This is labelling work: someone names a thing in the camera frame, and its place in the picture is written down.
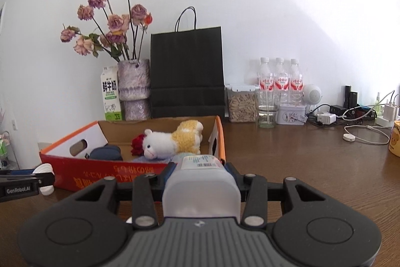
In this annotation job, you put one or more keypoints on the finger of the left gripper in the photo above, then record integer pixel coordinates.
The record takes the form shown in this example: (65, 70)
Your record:
(37, 179)
(16, 172)

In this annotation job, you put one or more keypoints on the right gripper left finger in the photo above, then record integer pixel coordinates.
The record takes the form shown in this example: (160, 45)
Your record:
(94, 224)

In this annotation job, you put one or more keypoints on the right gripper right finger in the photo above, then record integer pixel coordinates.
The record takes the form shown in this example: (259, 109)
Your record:
(302, 222)

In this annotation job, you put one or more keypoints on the white plastic bottle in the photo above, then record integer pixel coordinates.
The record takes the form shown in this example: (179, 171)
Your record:
(200, 186)

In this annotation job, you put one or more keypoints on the orange cardboard box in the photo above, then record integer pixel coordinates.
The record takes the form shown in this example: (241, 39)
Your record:
(73, 168)

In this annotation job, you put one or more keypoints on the dark blue fabric bundle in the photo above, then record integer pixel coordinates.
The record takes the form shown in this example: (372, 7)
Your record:
(106, 153)

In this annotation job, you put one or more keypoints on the red plush rose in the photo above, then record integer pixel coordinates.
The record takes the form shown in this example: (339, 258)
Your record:
(137, 146)

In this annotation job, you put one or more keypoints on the white charger adapter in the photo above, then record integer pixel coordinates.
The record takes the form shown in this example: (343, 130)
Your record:
(326, 118)

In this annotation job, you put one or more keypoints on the yellow mug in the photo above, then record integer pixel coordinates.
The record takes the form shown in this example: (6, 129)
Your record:
(394, 144)

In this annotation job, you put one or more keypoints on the white decorated tin box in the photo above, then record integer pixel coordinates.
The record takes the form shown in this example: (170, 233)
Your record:
(291, 114)

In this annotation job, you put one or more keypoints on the white green milk carton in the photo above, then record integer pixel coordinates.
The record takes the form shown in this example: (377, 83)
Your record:
(110, 94)

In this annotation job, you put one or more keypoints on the empty glass jar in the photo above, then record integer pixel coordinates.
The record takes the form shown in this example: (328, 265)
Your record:
(266, 116)

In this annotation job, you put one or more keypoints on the black small boxes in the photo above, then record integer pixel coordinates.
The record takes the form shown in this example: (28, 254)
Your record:
(350, 97)

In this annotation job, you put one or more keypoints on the white round speaker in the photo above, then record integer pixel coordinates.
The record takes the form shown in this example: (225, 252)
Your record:
(312, 94)

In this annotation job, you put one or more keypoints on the white yellow plush alpaca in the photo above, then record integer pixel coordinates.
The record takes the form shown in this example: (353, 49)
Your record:
(161, 145)

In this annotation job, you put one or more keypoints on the right water bottle red label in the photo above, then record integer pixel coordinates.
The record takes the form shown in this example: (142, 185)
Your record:
(296, 83)

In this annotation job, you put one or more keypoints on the water bottle red label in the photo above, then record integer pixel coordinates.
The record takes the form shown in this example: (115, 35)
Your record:
(281, 82)
(296, 83)
(266, 81)

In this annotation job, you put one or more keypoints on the purple speckled vase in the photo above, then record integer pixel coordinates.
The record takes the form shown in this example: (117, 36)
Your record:
(135, 88)

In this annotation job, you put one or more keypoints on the white power plug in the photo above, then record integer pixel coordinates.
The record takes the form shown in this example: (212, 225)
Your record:
(387, 110)

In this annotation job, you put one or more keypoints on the clear seed container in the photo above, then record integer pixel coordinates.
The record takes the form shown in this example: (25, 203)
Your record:
(241, 103)

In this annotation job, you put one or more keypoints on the middle water bottle red label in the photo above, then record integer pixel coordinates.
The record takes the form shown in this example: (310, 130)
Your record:
(281, 82)

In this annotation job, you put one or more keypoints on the left water bottle red label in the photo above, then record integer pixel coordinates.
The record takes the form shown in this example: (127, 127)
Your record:
(266, 81)

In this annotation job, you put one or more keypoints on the dried pink rose bouquet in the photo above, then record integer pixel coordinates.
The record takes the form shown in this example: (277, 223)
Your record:
(121, 36)

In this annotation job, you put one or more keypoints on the black paper bag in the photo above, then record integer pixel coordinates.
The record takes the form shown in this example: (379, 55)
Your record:
(186, 73)

